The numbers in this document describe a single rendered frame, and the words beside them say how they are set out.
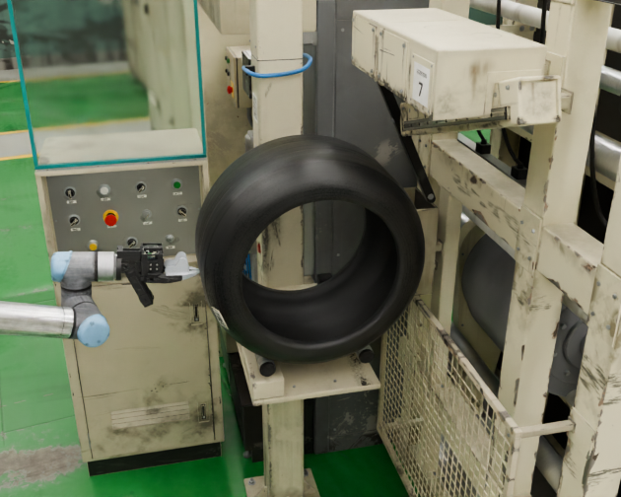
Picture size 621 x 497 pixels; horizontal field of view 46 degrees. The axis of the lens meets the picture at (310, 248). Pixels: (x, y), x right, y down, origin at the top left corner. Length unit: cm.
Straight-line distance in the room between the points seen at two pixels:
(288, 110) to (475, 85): 70
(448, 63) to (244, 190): 57
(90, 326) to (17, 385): 198
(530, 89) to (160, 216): 147
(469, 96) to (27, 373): 278
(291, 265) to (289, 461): 78
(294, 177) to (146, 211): 93
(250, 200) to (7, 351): 246
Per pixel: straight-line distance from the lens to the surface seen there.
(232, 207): 180
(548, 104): 157
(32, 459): 332
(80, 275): 191
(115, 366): 283
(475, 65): 159
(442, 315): 250
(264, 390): 207
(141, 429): 300
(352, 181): 180
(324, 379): 216
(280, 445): 269
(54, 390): 367
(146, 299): 196
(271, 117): 213
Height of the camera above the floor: 205
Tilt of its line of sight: 25 degrees down
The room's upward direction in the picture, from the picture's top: straight up
